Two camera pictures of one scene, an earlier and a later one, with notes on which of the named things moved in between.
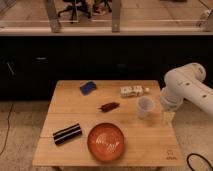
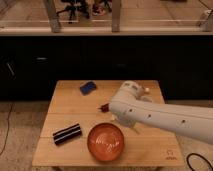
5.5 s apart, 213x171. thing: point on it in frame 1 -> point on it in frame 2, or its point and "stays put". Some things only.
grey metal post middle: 116,13 stays put
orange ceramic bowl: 105,141 stays put
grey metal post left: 53,17 stays put
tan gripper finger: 168,117 -> 134,127
